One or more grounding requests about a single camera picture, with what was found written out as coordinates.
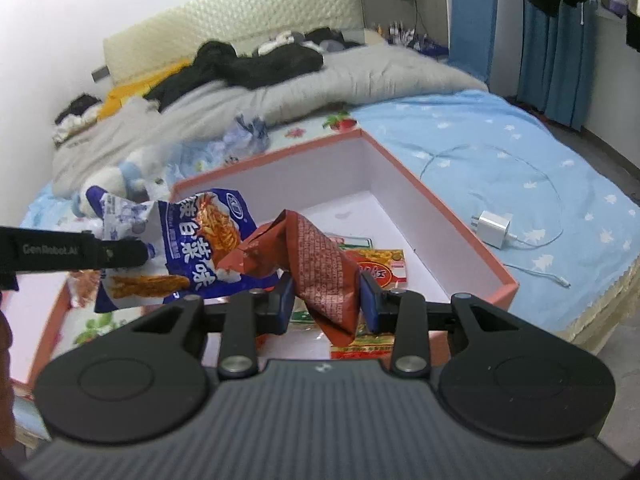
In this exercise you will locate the black clothing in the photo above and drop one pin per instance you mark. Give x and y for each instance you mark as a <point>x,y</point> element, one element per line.
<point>235,70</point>

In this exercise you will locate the red yellow snack packet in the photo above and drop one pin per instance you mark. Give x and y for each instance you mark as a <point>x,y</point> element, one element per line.
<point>365,347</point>

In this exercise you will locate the orange red snack packet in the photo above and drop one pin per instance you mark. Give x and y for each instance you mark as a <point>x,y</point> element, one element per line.
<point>82,285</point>

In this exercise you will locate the pile of clothes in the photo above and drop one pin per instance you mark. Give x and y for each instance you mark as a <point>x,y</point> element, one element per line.
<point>77,115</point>

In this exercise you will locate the blue curtain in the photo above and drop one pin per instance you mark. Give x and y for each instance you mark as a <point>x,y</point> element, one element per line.
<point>555,70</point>

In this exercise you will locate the group of small bottles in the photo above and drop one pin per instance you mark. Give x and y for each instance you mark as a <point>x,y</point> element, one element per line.
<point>405,35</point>

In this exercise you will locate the white blue plush toy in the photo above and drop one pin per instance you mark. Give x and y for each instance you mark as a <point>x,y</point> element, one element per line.
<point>117,180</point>

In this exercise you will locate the cream padded headboard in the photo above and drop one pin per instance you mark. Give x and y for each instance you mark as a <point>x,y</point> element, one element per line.
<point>240,15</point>

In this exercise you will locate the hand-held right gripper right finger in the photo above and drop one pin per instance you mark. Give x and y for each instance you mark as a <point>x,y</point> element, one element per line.
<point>368,302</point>

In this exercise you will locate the clear printed plastic bag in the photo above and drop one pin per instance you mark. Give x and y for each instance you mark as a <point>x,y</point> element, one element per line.
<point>205,157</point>

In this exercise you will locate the orange cardboard box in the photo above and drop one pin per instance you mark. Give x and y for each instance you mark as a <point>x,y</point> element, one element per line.
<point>400,195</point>

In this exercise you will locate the grey duvet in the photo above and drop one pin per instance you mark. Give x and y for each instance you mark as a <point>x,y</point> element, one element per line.
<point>325,85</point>

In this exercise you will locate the blue white snack packet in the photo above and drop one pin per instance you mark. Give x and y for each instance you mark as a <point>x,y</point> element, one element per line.
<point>190,240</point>

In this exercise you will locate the fruit printed mat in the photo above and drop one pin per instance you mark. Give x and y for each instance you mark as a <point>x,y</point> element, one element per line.
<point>310,130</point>

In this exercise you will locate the blue star bedsheet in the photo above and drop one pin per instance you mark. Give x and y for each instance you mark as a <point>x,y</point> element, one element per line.
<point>500,125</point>

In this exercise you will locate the person's left forearm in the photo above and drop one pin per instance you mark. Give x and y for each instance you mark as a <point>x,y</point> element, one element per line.
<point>5,360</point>

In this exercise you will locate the blue padded board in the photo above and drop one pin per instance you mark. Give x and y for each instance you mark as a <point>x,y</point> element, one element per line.
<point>472,30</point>

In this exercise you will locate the crumpled blue white wrapper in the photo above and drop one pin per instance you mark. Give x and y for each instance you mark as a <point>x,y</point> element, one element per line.
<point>252,132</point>

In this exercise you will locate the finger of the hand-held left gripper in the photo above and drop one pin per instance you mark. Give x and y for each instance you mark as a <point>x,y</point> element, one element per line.
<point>125,254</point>

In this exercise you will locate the yellow cloth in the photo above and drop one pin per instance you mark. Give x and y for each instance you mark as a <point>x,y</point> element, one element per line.
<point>130,92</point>

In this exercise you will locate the white charger adapter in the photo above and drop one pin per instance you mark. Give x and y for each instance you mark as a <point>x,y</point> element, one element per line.
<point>492,229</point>

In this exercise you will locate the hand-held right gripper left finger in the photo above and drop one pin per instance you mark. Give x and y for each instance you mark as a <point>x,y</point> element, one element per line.
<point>284,302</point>

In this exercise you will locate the orange cardboard box lid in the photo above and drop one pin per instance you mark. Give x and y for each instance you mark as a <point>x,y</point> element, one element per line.
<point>30,325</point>

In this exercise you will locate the grey wall plate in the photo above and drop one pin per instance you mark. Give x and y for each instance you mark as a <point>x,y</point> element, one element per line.
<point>100,73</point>

